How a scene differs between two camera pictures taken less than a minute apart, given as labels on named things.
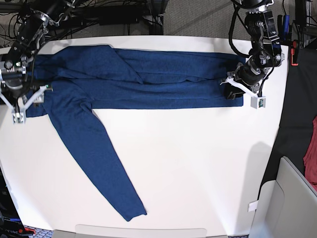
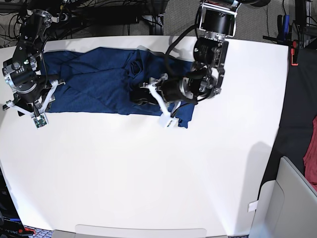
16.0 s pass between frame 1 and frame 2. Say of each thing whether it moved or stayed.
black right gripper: moved
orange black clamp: stayed
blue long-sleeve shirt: moved
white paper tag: stayed
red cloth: stayed
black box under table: stayed
